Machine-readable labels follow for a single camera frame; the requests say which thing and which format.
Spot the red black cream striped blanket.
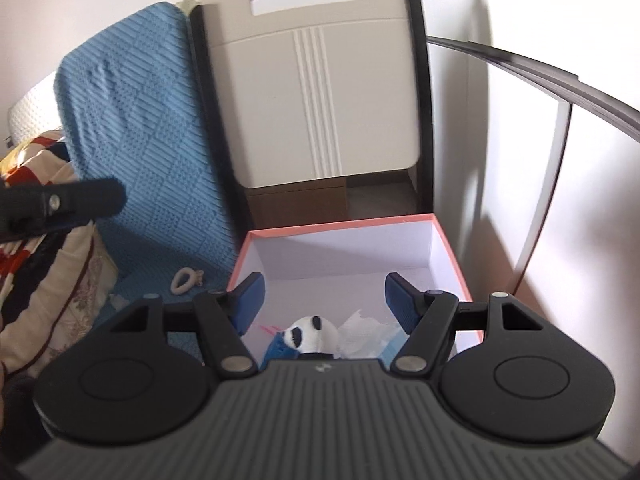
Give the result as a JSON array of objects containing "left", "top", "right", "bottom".
[{"left": 0, "top": 130, "right": 101, "bottom": 321}]

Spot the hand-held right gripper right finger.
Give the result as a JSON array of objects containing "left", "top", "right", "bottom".
[{"left": 384, "top": 271, "right": 546, "bottom": 373}]

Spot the pink cardboard box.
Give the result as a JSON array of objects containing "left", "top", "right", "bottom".
[{"left": 226, "top": 213, "right": 487, "bottom": 361}]

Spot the black curved metal rail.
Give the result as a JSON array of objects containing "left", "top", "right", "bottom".
[{"left": 425, "top": 35, "right": 640, "bottom": 273}]

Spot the beige plush keychain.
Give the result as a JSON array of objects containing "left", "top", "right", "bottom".
[{"left": 170, "top": 266, "right": 206, "bottom": 295}]

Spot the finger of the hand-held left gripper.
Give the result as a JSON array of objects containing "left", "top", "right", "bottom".
[{"left": 0, "top": 176, "right": 126, "bottom": 239}]

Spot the floral bed sheet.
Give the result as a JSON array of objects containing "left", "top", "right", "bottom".
[{"left": 0, "top": 225, "right": 121, "bottom": 378}]

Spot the blue face mask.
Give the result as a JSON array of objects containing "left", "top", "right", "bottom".
[{"left": 370, "top": 330, "right": 408, "bottom": 361}]

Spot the white wet wipe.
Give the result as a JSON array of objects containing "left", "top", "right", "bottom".
[{"left": 337, "top": 310, "right": 388, "bottom": 358}]

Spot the panda plush toy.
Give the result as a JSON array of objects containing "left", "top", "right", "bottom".
[{"left": 276, "top": 315, "right": 340, "bottom": 357}]

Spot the blue textured mat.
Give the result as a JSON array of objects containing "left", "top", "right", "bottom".
[{"left": 56, "top": 2, "right": 241, "bottom": 331}]

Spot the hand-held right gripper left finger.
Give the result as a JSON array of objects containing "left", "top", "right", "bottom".
[{"left": 109, "top": 271, "right": 266, "bottom": 373}]

